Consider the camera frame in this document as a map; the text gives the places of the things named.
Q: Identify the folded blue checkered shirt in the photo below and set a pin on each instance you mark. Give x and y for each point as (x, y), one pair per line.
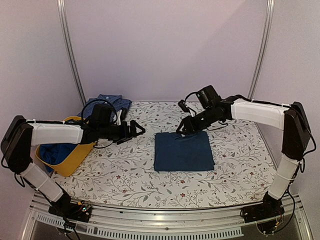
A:
(117, 101)

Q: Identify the teal blue t-shirt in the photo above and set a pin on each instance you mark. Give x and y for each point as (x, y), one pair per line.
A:
(174, 152)

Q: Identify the yellow laundry basket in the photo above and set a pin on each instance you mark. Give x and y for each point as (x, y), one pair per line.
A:
(71, 163)

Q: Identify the left aluminium frame post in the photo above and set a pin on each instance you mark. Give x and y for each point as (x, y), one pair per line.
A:
(61, 7)

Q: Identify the royal blue garment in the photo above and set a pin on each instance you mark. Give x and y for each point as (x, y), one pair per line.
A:
(55, 154)

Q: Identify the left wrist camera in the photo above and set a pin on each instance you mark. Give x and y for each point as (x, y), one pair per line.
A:
(121, 115)

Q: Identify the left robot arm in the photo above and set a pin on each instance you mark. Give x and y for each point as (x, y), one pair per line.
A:
(105, 122)

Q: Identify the front aluminium rail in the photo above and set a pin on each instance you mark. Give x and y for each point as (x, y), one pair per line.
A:
(109, 222)

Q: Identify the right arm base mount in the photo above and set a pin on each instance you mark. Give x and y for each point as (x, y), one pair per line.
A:
(270, 213)

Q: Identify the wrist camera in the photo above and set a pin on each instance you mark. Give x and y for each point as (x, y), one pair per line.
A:
(183, 106)
(121, 115)

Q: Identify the aluminium frame post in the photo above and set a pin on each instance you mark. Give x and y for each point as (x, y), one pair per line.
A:
(61, 7)
(270, 5)

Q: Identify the floral tablecloth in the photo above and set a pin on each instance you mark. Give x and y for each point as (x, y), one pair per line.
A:
(124, 174)

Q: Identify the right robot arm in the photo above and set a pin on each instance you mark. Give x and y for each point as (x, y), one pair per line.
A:
(290, 119)

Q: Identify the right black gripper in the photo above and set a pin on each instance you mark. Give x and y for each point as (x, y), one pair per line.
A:
(190, 126)

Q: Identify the right aluminium frame post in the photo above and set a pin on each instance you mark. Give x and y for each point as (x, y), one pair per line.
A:
(270, 5)

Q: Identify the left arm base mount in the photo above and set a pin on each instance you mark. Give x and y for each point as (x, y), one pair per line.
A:
(70, 208)

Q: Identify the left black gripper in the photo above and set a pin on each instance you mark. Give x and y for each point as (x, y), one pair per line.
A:
(126, 136)

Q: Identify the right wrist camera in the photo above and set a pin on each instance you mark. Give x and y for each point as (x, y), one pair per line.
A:
(183, 106)

